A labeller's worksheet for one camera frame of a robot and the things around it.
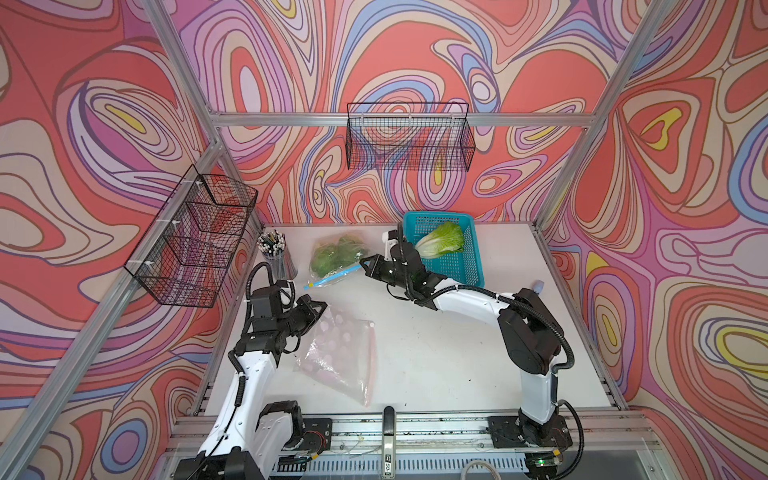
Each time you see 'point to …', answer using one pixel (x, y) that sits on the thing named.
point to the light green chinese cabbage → (445, 239)
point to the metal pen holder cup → (274, 246)
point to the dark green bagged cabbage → (332, 257)
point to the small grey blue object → (538, 286)
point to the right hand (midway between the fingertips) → (359, 268)
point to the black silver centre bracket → (389, 444)
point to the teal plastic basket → (463, 266)
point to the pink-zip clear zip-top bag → (338, 349)
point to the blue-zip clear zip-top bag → (314, 281)
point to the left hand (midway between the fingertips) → (330, 304)
